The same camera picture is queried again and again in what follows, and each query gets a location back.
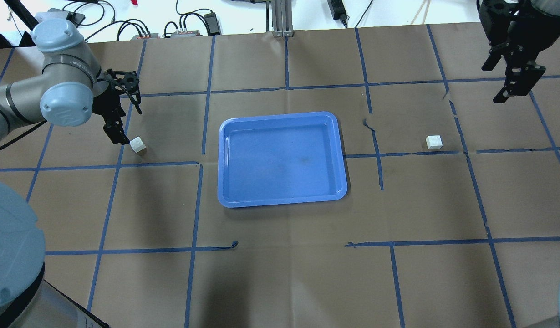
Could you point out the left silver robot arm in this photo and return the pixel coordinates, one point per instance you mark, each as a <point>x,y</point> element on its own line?
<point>58,81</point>

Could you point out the white block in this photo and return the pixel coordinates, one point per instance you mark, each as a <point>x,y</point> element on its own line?
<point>434,142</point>
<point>137,145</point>

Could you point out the blue plastic tray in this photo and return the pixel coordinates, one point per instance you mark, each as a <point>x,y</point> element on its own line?
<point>280,159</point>

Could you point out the black power adapter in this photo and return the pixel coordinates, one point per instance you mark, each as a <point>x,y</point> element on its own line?
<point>337,10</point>

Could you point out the aluminium frame post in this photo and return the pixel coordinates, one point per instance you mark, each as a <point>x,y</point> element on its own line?
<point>282,18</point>

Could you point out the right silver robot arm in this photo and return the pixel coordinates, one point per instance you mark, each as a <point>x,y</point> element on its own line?
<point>517,32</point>

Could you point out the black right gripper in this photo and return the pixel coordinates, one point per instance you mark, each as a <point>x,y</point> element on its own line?
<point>525,44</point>

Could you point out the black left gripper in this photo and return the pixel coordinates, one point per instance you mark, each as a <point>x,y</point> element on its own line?
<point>108,103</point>

